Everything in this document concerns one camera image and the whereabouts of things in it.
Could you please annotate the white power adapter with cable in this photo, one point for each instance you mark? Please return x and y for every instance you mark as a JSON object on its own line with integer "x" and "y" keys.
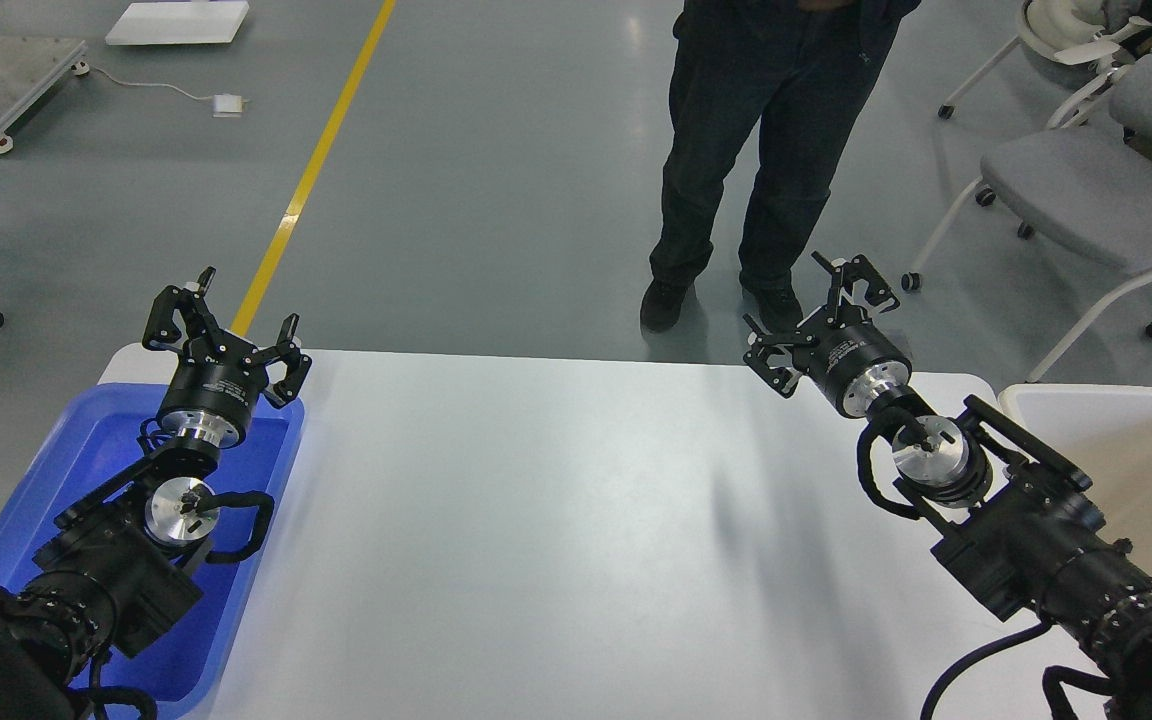
{"x": 221, "y": 105}

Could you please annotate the metal cart platform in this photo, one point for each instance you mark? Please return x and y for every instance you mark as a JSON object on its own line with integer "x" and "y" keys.
{"x": 29, "y": 67}

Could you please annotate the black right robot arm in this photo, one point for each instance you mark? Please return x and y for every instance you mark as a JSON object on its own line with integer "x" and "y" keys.
{"x": 1017, "y": 528}

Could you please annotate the grey chair near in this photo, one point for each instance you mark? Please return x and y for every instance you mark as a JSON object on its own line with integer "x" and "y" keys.
{"x": 1084, "y": 190}

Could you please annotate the white round stool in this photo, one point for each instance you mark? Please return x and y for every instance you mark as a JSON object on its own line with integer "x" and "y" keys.
{"x": 1071, "y": 41}

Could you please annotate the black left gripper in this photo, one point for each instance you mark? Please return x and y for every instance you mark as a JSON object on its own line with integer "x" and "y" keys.
{"x": 213, "y": 394}

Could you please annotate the white plastic bin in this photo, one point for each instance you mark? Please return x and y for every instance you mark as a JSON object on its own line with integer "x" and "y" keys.
{"x": 1107, "y": 432}

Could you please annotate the white flat board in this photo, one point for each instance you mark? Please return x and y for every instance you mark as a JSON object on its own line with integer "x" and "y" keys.
{"x": 153, "y": 23}

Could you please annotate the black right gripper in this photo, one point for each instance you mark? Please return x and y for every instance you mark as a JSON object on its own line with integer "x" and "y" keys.
{"x": 838, "y": 348}

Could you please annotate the blue plastic bin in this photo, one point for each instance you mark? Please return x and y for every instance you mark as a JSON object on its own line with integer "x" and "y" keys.
{"x": 95, "y": 438}

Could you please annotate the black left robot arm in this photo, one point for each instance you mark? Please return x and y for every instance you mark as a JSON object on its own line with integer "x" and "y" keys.
{"x": 120, "y": 573}

